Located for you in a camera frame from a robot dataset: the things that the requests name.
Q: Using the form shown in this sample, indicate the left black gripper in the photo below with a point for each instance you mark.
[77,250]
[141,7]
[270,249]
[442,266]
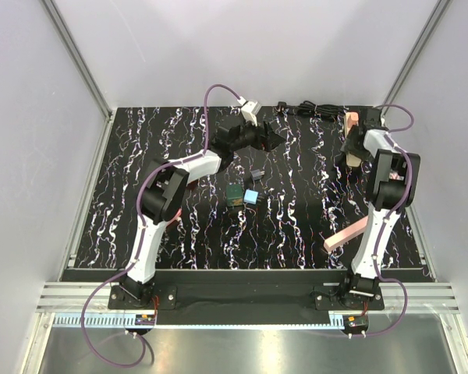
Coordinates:
[265,138]

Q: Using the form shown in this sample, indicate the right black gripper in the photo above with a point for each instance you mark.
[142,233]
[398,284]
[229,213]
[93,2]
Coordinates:
[363,155]

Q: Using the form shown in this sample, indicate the pink plug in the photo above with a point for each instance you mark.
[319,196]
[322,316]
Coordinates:
[351,120]

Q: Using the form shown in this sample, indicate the grey plug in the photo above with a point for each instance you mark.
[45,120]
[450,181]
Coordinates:
[257,175]

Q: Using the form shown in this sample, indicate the light blue plug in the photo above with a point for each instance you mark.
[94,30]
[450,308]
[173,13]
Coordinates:
[251,197]

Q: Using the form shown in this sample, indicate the dark green plug adapter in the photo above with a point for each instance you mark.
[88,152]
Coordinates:
[234,195]

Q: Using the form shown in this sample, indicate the pink power strip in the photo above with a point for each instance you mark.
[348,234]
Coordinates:
[345,235]

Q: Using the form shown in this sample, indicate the wooden socket strip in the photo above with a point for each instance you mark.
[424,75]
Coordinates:
[353,161]

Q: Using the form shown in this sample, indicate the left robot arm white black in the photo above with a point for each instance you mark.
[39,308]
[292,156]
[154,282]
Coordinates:
[161,196]

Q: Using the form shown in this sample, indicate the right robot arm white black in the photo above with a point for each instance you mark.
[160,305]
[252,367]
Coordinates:
[390,190]

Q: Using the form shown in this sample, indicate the black plug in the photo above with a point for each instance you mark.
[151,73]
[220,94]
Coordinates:
[281,107]

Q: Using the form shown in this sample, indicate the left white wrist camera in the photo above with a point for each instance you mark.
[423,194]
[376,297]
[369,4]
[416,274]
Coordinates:
[249,111]

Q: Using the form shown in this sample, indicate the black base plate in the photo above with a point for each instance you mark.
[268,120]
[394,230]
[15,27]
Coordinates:
[242,297]

